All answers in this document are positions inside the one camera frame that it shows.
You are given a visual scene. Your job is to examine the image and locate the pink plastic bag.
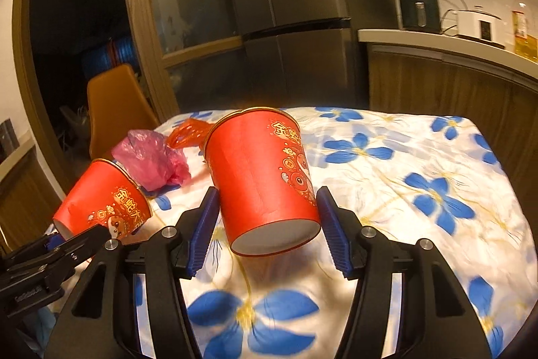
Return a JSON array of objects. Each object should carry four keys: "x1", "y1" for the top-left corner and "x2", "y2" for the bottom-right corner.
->
[{"x1": 111, "y1": 129, "x2": 192, "y2": 191}]

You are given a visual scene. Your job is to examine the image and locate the blue water barrels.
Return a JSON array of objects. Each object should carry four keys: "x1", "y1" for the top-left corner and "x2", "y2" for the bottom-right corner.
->
[{"x1": 82, "y1": 37, "x2": 137, "y2": 80}]

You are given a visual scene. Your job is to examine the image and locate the cooking oil bottle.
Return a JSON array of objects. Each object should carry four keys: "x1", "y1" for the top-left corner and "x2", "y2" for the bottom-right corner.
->
[{"x1": 508, "y1": 0, "x2": 538, "y2": 61}]

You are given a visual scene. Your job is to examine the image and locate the wooden kitchen counter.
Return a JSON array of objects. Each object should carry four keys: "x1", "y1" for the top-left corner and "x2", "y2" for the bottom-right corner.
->
[{"x1": 357, "y1": 29, "x2": 538, "y2": 191}]

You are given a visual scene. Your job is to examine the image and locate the white rice cooker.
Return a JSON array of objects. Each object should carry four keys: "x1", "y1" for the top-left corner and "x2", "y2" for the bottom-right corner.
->
[{"x1": 456, "y1": 6, "x2": 503, "y2": 46}]

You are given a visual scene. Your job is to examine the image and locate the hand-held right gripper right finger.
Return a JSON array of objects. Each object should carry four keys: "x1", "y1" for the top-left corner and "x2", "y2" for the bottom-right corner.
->
[{"x1": 316, "y1": 186, "x2": 492, "y2": 359}]

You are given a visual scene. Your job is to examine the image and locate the red printed paper cup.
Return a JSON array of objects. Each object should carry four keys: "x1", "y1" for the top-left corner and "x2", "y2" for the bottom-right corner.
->
[
  {"x1": 52, "y1": 158, "x2": 153, "y2": 242},
  {"x1": 203, "y1": 107, "x2": 323, "y2": 257}
]

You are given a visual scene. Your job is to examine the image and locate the grey steel refrigerator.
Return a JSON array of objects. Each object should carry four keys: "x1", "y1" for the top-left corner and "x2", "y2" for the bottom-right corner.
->
[{"x1": 219, "y1": 0, "x2": 396, "y2": 109}]

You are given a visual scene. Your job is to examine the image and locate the blue floral tablecloth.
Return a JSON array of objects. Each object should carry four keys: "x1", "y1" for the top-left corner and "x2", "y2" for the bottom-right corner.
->
[{"x1": 40, "y1": 106, "x2": 534, "y2": 359}]

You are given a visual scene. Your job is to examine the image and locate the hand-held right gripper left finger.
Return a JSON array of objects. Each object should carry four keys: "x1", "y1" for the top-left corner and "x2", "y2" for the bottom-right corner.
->
[{"x1": 44, "y1": 186, "x2": 221, "y2": 359}]

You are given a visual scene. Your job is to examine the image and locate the wooden side cabinet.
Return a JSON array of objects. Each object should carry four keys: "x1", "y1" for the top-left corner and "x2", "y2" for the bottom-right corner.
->
[{"x1": 0, "y1": 144, "x2": 64, "y2": 246}]

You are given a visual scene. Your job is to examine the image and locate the wooden frosted glass door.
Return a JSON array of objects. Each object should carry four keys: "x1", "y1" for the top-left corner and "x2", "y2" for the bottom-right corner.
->
[{"x1": 122, "y1": 0, "x2": 244, "y2": 120}]

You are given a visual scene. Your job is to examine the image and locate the red plastic bag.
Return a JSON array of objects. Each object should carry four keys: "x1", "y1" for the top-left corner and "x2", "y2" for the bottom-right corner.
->
[{"x1": 166, "y1": 117, "x2": 217, "y2": 149}]

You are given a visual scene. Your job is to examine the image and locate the black air fryer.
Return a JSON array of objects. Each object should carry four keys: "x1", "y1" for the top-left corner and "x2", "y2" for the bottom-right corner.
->
[{"x1": 396, "y1": 0, "x2": 441, "y2": 34}]

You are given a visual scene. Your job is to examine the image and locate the orange chair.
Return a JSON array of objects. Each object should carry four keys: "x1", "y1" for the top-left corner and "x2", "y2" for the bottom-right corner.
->
[{"x1": 87, "y1": 64, "x2": 160, "y2": 162}]

